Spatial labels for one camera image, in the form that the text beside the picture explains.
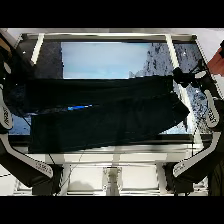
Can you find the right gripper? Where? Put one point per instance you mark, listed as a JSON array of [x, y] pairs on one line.
[[181, 76]]

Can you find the black pants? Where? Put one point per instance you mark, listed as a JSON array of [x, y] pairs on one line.
[[106, 116]]

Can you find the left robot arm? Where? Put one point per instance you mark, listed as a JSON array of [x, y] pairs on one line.
[[39, 165]]

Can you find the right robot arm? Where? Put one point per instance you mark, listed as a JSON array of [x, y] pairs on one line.
[[190, 165]]

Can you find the red garment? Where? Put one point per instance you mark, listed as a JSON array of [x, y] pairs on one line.
[[217, 61]]

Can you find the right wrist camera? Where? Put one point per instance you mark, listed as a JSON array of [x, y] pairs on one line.
[[200, 66]]

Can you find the silver frame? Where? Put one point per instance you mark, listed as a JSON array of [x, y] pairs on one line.
[[133, 157]]

